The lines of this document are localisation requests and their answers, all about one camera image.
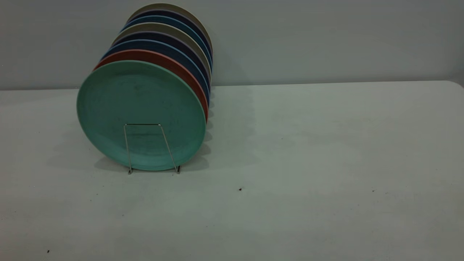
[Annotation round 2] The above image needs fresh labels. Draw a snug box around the teal blue round plate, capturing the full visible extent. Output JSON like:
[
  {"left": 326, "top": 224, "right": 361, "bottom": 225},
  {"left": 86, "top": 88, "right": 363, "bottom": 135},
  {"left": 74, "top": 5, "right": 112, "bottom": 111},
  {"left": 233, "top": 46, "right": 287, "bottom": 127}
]
[{"left": 121, "top": 15, "right": 213, "bottom": 63}]

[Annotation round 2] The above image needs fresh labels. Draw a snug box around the green round plate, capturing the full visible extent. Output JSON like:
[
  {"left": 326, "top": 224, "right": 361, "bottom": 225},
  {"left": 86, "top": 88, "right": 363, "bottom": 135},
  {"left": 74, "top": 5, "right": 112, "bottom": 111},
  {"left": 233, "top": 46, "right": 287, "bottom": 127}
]
[{"left": 76, "top": 60, "right": 206, "bottom": 171}]

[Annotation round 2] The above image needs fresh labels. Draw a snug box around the beige round plate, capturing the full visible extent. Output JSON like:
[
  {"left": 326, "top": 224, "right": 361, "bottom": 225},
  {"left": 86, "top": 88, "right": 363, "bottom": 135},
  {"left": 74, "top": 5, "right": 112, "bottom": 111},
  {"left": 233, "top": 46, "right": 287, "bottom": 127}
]
[
  {"left": 127, "top": 3, "right": 213, "bottom": 47},
  {"left": 112, "top": 22, "right": 212, "bottom": 74}
]

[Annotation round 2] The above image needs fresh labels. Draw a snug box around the metal wire plate rack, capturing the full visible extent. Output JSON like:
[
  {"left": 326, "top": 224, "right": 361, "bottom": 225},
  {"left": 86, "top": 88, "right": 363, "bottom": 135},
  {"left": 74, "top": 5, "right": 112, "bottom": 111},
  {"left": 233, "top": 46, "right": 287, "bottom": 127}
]
[{"left": 123, "top": 123, "right": 181, "bottom": 175}]

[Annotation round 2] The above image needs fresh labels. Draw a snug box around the pink round plate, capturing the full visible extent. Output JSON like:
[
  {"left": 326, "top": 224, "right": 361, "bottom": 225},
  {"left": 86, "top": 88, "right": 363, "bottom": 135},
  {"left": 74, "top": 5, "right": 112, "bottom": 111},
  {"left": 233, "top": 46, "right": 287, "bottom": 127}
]
[{"left": 94, "top": 49, "right": 209, "bottom": 122}]

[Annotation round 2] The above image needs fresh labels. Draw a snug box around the dark purple round plate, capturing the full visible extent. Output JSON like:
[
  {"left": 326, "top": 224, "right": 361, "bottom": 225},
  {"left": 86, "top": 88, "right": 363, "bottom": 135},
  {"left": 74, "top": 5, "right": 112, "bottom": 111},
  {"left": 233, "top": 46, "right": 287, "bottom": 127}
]
[
  {"left": 126, "top": 9, "right": 213, "bottom": 52},
  {"left": 112, "top": 31, "right": 211, "bottom": 84}
]

